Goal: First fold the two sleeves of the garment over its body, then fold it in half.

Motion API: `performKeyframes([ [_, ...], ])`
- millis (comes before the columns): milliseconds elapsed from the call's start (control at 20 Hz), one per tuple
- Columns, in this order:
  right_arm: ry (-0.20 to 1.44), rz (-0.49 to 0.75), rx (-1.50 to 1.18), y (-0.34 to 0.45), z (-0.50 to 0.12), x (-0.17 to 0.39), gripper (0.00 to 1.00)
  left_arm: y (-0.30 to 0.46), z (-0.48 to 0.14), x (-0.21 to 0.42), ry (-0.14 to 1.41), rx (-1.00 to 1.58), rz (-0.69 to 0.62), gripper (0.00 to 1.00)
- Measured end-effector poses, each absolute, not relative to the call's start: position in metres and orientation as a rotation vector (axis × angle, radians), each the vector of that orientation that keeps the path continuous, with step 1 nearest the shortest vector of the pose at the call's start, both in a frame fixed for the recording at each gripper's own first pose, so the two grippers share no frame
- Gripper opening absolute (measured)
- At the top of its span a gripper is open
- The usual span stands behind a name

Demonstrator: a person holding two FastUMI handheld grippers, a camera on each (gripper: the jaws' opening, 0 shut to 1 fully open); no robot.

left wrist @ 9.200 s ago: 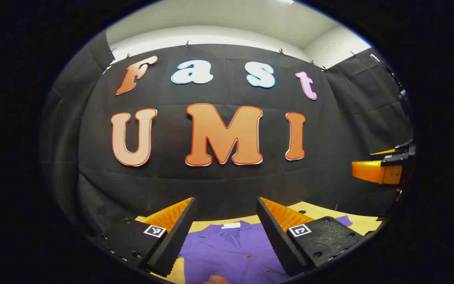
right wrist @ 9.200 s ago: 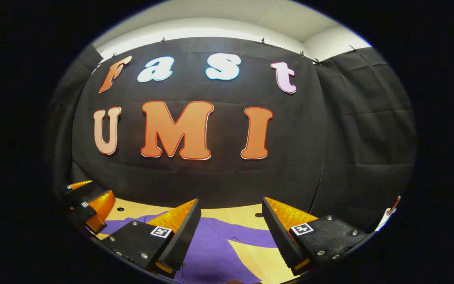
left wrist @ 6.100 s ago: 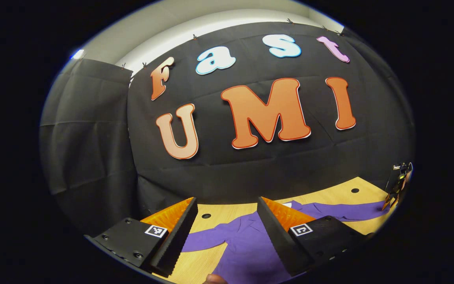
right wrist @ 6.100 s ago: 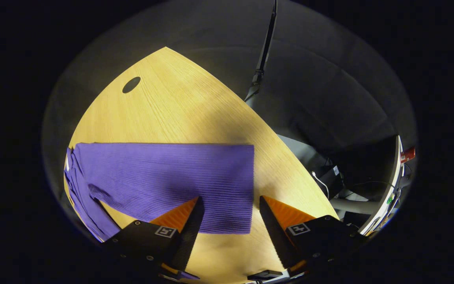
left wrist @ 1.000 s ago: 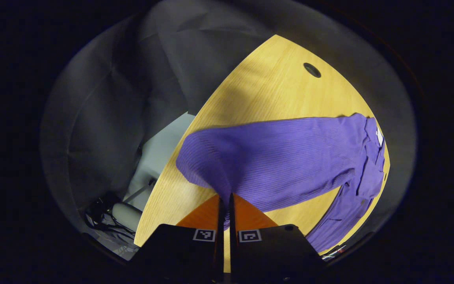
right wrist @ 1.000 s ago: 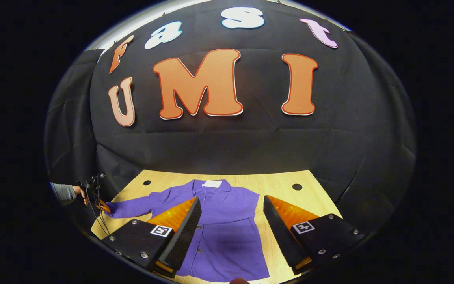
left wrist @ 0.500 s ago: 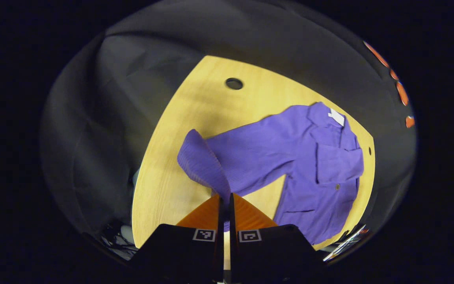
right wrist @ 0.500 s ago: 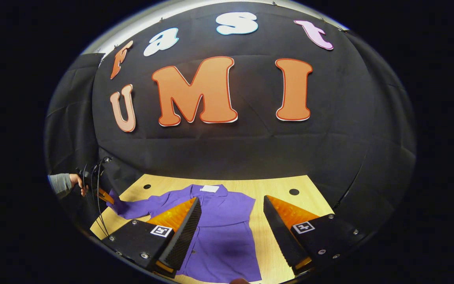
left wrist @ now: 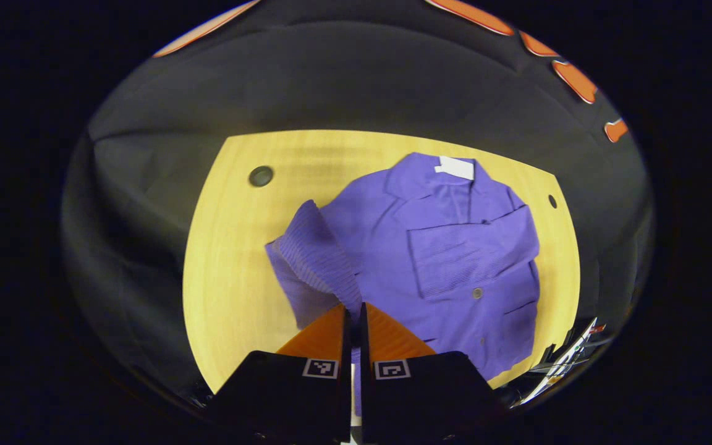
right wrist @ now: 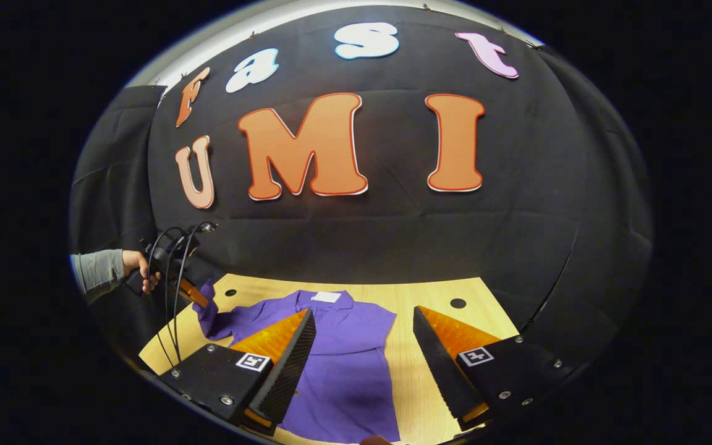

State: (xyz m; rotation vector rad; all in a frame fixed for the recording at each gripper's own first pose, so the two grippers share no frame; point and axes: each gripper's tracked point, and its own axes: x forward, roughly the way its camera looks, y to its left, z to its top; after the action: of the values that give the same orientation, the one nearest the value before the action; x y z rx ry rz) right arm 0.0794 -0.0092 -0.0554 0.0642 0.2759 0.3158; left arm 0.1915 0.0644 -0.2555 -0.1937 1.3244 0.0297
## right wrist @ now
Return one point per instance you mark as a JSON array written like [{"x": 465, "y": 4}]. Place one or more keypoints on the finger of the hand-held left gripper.
[{"x": 194, "y": 293}]

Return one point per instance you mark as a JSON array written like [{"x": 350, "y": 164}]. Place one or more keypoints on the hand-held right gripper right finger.
[{"x": 439, "y": 371}]

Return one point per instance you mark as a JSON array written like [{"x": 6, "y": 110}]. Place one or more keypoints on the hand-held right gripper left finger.
[{"x": 288, "y": 371}]

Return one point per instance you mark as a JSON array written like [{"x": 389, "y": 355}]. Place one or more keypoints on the purple shirt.
[{"x": 343, "y": 377}]

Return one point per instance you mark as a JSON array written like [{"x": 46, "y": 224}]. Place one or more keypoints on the black backdrop cloth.
[{"x": 362, "y": 241}]

